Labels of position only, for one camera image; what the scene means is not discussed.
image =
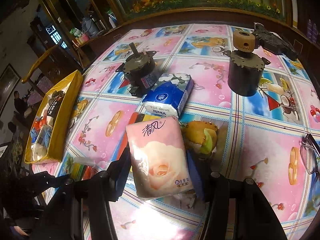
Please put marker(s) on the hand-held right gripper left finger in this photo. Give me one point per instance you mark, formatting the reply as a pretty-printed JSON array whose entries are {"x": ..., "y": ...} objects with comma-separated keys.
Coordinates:
[{"x": 120, "y": 180}]

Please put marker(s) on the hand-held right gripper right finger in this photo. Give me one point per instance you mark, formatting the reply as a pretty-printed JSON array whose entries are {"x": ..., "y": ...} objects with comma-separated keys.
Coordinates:
[{"x": 197, "y": 180}]

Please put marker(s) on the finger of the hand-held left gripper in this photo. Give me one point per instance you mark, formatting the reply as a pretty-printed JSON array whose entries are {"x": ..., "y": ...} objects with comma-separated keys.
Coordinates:
[{"x": 57, "y": 180}]

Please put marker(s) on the white cloth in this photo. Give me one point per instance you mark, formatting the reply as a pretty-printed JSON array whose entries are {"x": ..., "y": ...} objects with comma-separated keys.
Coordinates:
[{"x": 40, "y": 152}]

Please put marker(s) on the pink rose tissue pack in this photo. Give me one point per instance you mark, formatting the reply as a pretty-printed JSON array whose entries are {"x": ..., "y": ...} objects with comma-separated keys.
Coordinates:
[{"x": 157, "y": 155}]

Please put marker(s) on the orange yellow cloth pack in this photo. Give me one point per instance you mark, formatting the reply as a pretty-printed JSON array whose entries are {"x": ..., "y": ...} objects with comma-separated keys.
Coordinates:
[{"x": 138, "y": 118}]

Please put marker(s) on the black snack packet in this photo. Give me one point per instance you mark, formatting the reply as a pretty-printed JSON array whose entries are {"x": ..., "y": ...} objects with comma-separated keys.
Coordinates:
[{"x": 53, "y": 107}]

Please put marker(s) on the yellow cardboard box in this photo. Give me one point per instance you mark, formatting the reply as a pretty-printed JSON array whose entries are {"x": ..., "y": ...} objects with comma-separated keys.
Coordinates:
[{"x": 67, "y": 97}]

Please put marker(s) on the blue white tissue pack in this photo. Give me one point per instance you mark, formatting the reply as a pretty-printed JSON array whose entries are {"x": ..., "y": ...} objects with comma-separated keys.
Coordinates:
[{"x": 165, "y": 97}]

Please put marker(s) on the table with purple cloth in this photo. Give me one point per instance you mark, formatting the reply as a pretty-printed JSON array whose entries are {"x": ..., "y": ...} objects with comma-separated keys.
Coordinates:
[{"x": 45, "y": 82}]

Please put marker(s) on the eyeglasses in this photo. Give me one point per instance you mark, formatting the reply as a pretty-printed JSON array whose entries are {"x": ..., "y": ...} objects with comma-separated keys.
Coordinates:
[{"x": 306, "y": 155}]

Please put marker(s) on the black motor with shaft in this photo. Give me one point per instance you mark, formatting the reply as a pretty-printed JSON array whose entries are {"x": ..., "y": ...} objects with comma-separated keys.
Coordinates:
[{"x": 140, "y": 67}]

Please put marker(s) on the carved wooden chair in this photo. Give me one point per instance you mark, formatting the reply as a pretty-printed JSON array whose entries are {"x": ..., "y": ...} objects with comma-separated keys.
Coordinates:
[{"x": 35, "y": 67}]

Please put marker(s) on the black motor with tan pulley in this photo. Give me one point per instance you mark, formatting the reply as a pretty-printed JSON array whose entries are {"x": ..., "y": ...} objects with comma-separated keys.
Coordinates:
[{"x": 245, "y": 75}]

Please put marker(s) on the wooden sideboard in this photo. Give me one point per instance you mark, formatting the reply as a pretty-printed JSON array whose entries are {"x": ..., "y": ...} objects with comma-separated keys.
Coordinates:
[{"x": 105, "y": 40}]

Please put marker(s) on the wooden door with window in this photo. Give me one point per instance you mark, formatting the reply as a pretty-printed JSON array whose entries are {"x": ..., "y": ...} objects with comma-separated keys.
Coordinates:
[{"x": 56, "y": 38}]

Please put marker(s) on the pink plastic container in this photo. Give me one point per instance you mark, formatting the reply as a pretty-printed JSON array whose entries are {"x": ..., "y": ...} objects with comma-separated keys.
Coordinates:
[{"x": 83, "y": 39}]

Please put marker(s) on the grey thermos jug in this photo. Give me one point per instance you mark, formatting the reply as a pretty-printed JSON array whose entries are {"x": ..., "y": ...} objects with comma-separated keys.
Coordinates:
[{"x": 90, "y": 26}]

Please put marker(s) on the black plastic part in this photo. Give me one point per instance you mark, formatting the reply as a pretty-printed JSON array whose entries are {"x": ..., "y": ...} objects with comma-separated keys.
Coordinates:
[{"x": 275, "y": 42}]

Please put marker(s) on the white bottle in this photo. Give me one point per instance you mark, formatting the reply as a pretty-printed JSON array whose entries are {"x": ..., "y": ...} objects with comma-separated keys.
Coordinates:
[{"x": 112, "y": 21}]

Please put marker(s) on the framed wall picture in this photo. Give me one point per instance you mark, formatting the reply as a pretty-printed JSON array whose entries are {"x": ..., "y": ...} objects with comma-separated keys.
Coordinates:
[{"x": 8, "y": 85}]

